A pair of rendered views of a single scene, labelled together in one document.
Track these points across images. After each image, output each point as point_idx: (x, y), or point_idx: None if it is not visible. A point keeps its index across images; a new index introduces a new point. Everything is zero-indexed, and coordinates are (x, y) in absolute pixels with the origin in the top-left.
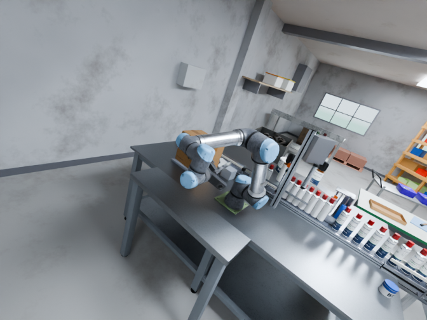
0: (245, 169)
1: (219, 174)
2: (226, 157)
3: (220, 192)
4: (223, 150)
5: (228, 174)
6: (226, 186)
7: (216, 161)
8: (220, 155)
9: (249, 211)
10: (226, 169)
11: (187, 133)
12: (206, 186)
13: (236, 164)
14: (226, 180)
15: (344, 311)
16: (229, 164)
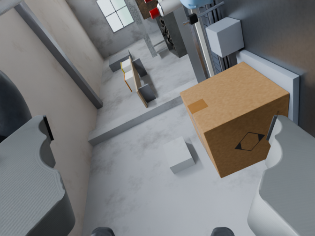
0: (190, 15)
1: (243, 48)
2: (208, 63)
3: (288, 3)
4: (192, 86)
5: (228, 33)
6: (255, 9)
7: (222, 78)
8: (205, 83)
9: None
10: (221, 46)
11: (217, 170)
12: (305, 51)
13: (201, 39)
14: (242, 25)
15: None
16: (16, 131)
